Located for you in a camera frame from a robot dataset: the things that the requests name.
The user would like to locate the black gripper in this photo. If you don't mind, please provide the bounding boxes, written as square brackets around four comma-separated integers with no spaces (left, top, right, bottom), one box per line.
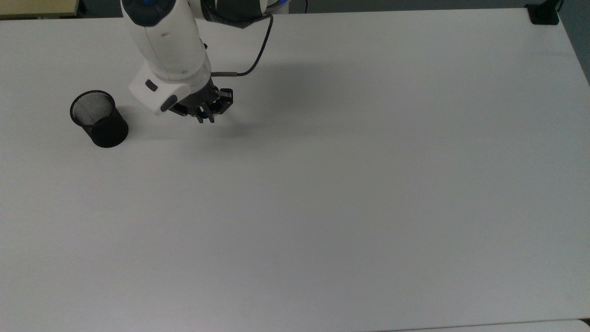
[168,77,234,125]

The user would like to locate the black mesh pen cup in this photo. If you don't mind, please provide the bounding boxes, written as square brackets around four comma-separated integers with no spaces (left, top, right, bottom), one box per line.
[70,90,129,148]

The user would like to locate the wooden table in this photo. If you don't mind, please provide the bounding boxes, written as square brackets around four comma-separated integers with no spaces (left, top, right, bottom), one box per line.
[0,0,80,19]

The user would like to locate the black table clamp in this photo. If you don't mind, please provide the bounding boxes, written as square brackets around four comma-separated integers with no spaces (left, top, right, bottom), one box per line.
[525,0,565,25]

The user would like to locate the white table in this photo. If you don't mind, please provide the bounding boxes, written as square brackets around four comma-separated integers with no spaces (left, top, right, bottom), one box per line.
[382,319,590,332]

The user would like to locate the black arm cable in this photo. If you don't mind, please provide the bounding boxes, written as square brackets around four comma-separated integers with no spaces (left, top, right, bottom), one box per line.
[211,14,274,77]

